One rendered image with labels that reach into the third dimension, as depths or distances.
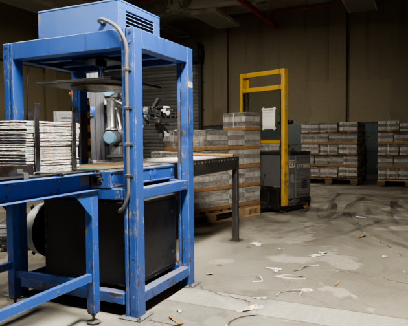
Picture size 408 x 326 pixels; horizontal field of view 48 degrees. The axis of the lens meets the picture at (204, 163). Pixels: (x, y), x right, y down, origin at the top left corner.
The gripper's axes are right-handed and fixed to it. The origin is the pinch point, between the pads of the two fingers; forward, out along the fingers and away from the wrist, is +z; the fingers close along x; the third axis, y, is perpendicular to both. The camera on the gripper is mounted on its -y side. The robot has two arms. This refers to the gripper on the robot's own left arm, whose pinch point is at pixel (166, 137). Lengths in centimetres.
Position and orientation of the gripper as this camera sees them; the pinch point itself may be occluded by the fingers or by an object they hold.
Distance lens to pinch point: 497.5
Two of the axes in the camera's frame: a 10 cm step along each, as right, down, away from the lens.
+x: 6.9, 0.4, -7.2
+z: 3.5, 8.5, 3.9
